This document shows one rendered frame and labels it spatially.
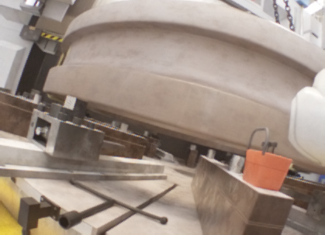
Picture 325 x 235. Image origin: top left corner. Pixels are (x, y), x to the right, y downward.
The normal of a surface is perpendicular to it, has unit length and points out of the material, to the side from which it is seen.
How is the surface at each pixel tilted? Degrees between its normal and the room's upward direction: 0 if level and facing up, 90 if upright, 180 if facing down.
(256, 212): 90
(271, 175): 97
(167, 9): 90
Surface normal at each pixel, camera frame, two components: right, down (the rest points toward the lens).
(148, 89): -0.26, -0.16
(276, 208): -0.03, -0.10
